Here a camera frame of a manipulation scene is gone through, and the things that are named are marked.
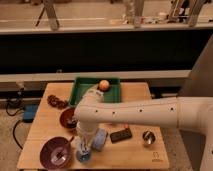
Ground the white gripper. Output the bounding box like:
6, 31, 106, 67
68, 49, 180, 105
77, 122, 99, 147

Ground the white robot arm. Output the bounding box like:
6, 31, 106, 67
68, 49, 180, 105
74, 88, 213, 171

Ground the small metal cup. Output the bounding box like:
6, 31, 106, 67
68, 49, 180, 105
142, 131, 156, 145

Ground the dark red small bowl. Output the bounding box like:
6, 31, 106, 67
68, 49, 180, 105
60, 108, 77, 129

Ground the black rectangular remote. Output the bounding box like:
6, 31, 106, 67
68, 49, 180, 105
110, 128, 132, 143

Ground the green plastic tray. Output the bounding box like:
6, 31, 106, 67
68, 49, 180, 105
69, 77, 121, 107

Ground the orange ball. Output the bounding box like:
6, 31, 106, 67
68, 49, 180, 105
98, 80, 110, 91

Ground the blue box on floor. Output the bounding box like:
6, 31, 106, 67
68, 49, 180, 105
23, 105, 38, 123

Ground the brown bead chain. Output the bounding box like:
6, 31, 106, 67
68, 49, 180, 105
46, 94, 69, 110

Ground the black floor cable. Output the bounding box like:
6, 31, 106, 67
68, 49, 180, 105
4, 96, 26, 150

